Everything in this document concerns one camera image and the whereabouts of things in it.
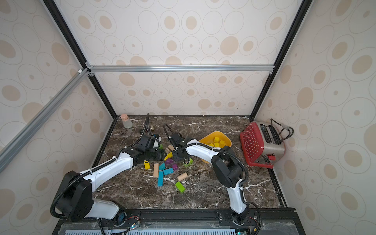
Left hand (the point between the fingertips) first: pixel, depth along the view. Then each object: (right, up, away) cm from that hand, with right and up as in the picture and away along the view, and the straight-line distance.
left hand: (166, 152), depth 86 cm
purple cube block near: (+4, -10, +5) cm, 12 cm away
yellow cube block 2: (+36, +4, +14) cm, 39 cm away
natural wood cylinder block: (+9, -14, 0) cm, 17 cm away
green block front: (+8, -19, -3) cm, 21 cm away
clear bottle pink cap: (-34, +19, +23) cm, 45 cm away
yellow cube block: (+32, +6, +17) cm, 37 cm away
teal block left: (-4, -10, +5) cm, 12 cm away
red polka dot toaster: (+55, +5, -4) cm, 55 cm away
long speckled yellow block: (+2, -2, 0) cm, 2 cm away
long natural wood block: (-7, -10, +4) cm, 13 cm away
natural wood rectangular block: (+1, +1, +14) cm, 14 cm away
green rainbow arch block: (+14, -8, +6) cm, 17 cm away
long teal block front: (-4, -17, -1) cm, 18 cm away
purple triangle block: (+1, -6, +5) cm, 8 cm away
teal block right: (0, -12, +4) cm, 13 cm away
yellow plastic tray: (+28, +7, +15) cm, 32 cm away
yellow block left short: (-13, -9, +5) cm, 17 cm away
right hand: (+10, -3, +8) cm, 13 cm away
